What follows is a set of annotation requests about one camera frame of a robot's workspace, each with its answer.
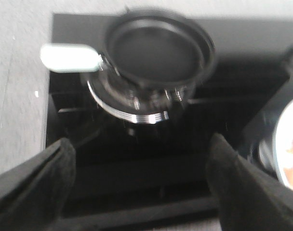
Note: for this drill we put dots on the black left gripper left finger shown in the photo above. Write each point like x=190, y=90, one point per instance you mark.
x=33, y=193

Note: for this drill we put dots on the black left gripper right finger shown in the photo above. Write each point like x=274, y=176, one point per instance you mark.
x=248, y=199

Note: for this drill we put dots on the light blue plate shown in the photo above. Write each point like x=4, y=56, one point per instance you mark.
x=281, y=141

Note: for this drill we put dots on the black frying pan mint handle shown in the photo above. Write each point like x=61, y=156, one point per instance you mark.
x=150, y=48

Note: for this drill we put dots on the black glass cooktop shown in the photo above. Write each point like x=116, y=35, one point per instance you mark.
x=158, y=170

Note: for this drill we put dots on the black gas burner left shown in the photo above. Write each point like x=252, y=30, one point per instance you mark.
x=133, y=104

